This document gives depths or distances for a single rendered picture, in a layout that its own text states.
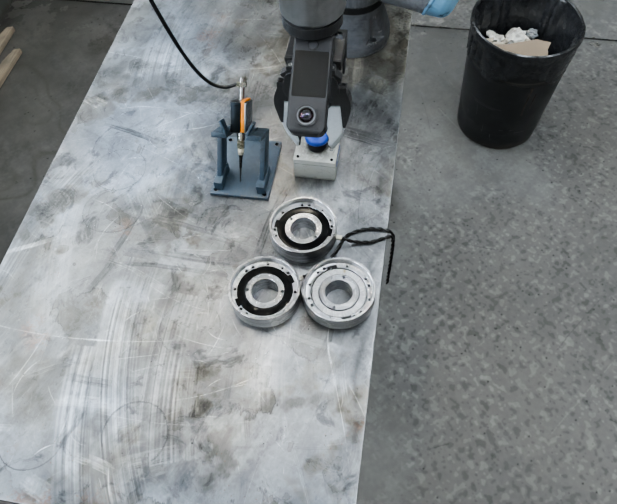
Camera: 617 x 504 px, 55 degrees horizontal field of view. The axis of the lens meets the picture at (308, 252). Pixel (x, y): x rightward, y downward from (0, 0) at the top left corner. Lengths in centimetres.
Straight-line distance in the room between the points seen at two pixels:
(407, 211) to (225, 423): 128
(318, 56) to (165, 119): 50
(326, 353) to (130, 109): 61
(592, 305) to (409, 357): 57
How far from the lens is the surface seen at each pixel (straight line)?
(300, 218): 93
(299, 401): 83
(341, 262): 88
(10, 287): 103
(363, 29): 120
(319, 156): 99
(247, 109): 96
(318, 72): 71
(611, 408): 182
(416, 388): 169
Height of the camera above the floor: 159
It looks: 58 degrees down
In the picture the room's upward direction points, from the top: 4 degrees counter-clockwise
